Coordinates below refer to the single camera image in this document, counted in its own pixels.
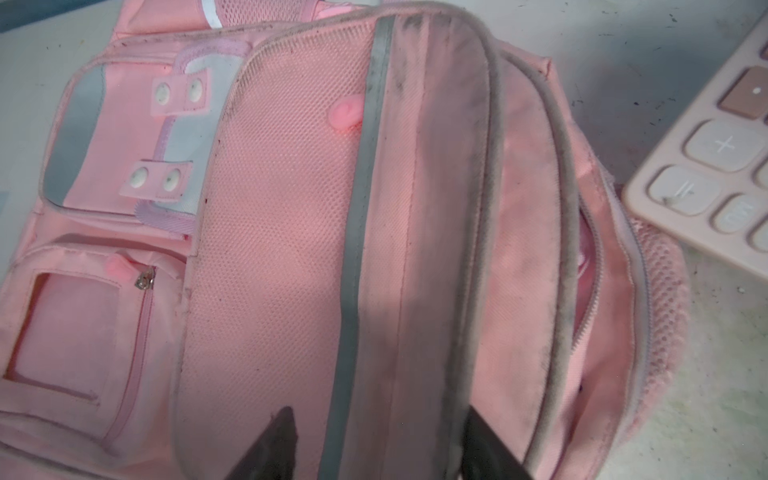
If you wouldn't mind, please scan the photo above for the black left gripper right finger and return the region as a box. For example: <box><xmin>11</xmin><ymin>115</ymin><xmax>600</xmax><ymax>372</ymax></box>
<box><xmin>461</xmin><ymin>407</ymin><xmax>533</xmax><ymax>480</ymax></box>

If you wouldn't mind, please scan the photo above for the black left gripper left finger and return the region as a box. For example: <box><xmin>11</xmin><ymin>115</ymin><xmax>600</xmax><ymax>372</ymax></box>
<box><xmin>225</xmin><ymin>406</ymin><xmax>298</xmax><ymax>480</ymax></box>

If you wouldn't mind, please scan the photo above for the pink student backpack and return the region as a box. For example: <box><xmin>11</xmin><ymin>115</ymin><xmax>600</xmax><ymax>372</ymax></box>
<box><xmin>1</xmin><ymin>1</ymin><xmax>690</xmax><ymax>479</ymax></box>

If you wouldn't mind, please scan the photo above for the pink desk calculator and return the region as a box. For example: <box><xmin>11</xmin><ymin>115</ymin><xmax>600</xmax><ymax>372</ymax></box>
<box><xmin>623</xmin><ymin>17</ymin><xmax>767</xmax><ymax>279</ymax></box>

